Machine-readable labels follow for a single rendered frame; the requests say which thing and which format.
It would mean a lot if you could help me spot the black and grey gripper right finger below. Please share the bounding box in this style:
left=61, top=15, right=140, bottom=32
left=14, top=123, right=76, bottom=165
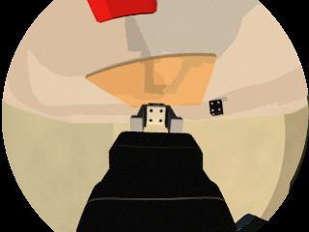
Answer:
left=165, top=105, right=183, bottom=132

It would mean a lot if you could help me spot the red die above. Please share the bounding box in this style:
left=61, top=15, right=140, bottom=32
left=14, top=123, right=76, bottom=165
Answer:
left=87, top=0, right=157, bottom=23

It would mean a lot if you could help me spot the orange flat mat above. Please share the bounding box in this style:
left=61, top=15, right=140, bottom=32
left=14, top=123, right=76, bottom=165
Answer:
left=85, top=53, right=216, bottom=108

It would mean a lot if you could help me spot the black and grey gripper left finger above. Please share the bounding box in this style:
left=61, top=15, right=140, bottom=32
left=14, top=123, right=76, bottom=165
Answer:
left=130, top=104, right=147, bottom=131

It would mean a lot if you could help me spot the white die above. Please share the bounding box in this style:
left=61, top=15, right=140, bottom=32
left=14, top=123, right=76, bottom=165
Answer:
left=147, top=102, right=166, bottom=125

